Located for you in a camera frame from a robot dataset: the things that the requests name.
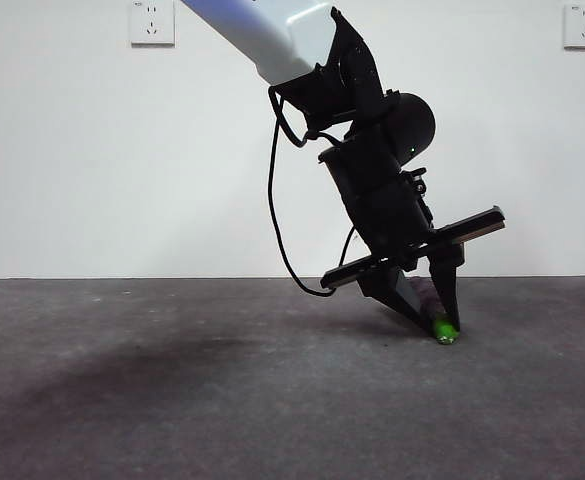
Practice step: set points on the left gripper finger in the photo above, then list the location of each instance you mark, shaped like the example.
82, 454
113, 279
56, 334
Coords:
446, 285
397, 295

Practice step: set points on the purple eggplant with green stem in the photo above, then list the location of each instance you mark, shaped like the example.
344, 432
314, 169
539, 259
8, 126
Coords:
444, 332

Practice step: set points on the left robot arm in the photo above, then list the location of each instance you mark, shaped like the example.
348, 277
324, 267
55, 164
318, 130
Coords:
272, 35

